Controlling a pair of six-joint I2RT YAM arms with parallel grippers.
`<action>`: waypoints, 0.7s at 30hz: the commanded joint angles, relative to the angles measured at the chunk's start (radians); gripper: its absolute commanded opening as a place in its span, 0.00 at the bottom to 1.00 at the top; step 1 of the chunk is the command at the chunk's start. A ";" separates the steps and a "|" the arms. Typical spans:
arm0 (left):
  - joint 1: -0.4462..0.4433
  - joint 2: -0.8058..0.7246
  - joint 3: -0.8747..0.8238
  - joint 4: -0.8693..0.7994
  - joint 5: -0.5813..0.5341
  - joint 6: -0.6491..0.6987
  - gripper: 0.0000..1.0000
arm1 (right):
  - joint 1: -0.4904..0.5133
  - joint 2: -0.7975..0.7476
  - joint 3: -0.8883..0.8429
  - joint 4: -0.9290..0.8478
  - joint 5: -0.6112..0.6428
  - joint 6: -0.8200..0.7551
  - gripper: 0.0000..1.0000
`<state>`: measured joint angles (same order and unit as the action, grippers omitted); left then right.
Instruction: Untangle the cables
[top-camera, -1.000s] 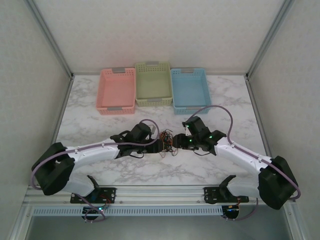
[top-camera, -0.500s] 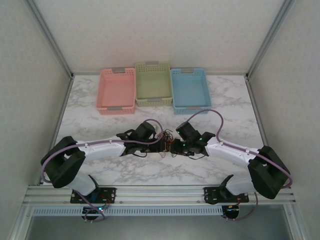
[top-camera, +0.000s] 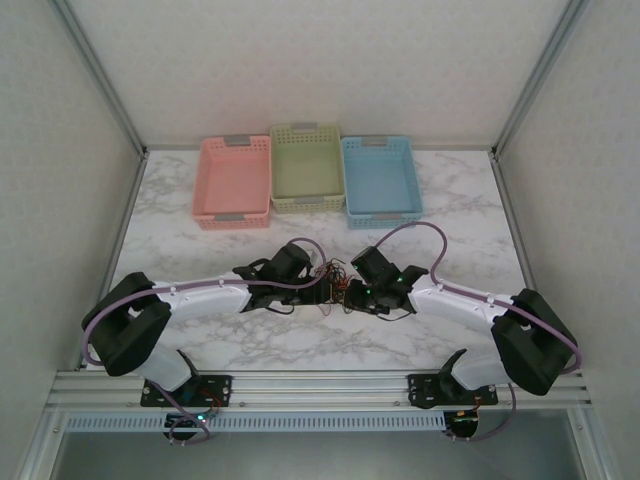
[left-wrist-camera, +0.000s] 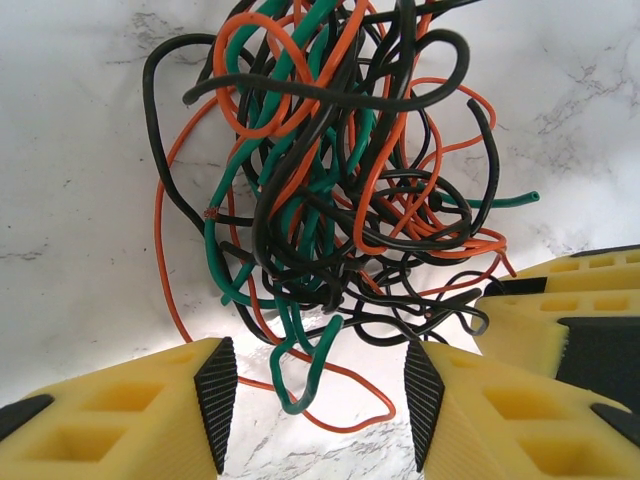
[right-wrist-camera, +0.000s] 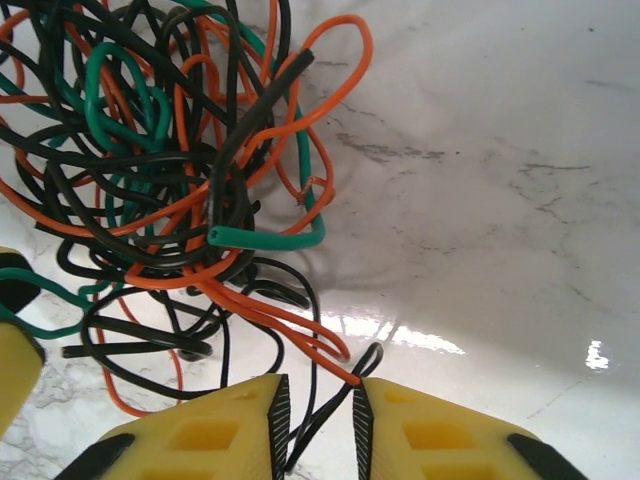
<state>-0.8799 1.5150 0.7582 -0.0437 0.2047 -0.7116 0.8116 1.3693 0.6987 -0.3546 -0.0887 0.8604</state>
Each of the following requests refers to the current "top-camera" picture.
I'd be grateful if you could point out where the thin black cable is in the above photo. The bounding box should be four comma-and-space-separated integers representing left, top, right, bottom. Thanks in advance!
315, 259, 351, 318

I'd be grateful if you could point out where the blue plastic basket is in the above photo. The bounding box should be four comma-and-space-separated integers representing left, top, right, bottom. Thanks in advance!
339, 133, 425, 230

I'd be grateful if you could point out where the green plastic basket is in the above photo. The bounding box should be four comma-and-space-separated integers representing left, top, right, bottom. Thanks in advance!
268, 121, 347, 215

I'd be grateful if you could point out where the pink plastic basket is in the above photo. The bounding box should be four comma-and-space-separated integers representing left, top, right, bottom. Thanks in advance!
191, 133, 274, 231

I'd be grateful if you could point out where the right black camera cable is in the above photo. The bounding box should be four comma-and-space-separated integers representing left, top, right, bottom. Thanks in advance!
367, 303, 409, 324

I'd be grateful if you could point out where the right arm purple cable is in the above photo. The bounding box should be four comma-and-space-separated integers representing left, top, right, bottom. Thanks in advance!
372, 221, 585, 444

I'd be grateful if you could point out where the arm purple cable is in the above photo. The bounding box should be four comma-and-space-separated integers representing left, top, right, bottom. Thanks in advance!
82, 237, 326, 446
372, 221, 585, 444

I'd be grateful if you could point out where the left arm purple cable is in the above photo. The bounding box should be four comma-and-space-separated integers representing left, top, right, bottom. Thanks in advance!
82, 237, 326, 446

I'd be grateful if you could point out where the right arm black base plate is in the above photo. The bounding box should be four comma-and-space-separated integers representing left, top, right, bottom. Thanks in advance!
407, 372, 501, 409

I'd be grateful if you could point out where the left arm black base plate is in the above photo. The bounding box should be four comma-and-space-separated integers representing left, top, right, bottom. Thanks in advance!
139, 373, 235, 409

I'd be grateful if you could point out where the slotted cable duct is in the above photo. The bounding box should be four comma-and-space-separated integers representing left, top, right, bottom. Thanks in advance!
64, 412, 448, 434

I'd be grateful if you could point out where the aluminium frame post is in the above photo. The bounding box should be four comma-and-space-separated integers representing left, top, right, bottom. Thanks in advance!
49, 0, 150, 162
488, 0, 594, 162

